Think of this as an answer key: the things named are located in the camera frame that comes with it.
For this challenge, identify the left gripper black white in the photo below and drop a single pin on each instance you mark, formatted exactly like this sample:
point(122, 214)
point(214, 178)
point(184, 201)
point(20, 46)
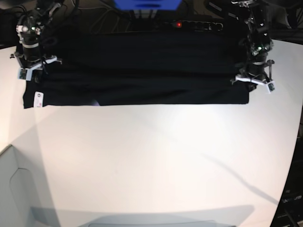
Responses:
point(256, 73)

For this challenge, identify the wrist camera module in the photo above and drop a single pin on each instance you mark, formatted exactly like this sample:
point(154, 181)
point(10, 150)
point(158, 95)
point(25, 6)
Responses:
point(24, 74)
point(270, 86)

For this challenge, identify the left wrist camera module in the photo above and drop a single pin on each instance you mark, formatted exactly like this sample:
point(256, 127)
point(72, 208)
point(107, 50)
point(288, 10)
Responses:
point(270, 86)

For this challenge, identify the black T-shirt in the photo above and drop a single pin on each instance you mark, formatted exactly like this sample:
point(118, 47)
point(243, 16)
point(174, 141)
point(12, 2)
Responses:
point(142, 68)

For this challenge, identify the blue box at top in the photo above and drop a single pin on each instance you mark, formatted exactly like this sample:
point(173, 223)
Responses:
point(147, 4)

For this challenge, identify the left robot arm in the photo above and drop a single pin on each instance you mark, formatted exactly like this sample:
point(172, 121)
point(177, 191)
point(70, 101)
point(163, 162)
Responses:
point(257, 41)

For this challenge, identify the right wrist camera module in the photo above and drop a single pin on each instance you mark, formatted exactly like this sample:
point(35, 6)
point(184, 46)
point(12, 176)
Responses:
point(24, 74)

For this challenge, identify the black equipment at right edge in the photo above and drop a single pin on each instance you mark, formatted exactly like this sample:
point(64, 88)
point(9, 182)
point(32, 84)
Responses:
point(290, 209)

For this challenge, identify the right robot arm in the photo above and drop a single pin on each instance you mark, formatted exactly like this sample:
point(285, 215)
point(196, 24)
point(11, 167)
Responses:
point(30, 28)

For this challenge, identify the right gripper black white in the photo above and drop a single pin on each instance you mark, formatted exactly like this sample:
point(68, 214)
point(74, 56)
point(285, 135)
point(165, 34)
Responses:
point(31, 57)

